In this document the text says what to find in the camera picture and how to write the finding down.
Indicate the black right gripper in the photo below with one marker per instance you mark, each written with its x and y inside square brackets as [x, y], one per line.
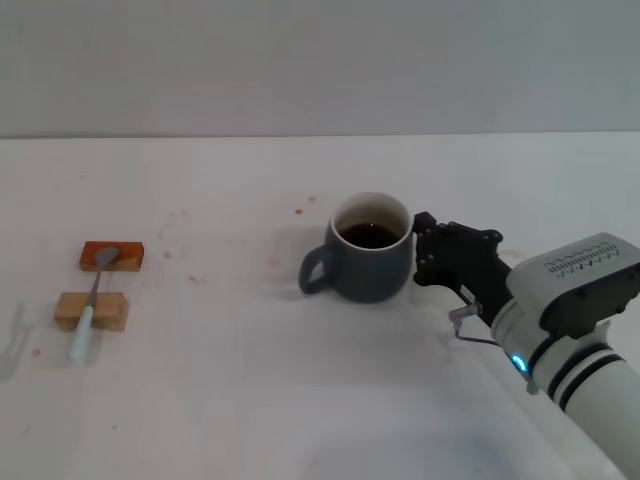
[467, 262]

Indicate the dark grey ceramic mug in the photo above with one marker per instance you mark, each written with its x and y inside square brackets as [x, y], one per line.
[372, 275]

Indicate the reddish brown wooden block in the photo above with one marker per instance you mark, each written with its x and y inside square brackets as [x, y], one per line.
[127, 255]

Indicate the light wooden block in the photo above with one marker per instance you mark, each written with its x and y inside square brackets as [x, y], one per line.
[112, 310]

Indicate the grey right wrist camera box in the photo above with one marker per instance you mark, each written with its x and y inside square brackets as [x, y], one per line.
[580, 280]

